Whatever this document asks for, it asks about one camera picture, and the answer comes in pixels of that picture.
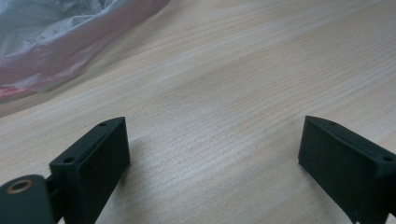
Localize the grey plastic bag pink rim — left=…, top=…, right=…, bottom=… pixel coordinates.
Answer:
left=0, top=0, right=171, bottom=104

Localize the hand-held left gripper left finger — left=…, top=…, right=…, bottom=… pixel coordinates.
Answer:
left=49, top=117, right=132, bottom=224

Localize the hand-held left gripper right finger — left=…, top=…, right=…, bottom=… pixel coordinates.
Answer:
left=297, top=115, right=396, bottom=224

